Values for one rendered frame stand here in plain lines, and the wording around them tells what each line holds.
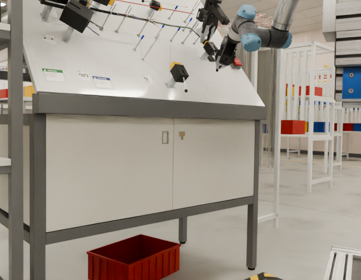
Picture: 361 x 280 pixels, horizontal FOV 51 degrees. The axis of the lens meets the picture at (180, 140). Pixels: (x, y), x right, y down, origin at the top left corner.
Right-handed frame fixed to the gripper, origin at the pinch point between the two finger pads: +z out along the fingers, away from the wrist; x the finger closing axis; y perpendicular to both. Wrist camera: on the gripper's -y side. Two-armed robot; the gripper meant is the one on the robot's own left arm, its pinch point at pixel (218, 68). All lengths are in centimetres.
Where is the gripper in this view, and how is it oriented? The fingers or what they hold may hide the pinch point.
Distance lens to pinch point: 188.0
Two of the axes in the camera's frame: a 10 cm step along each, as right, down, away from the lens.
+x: -9.4, -3.3, -1.0
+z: -2.6, 4.9, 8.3
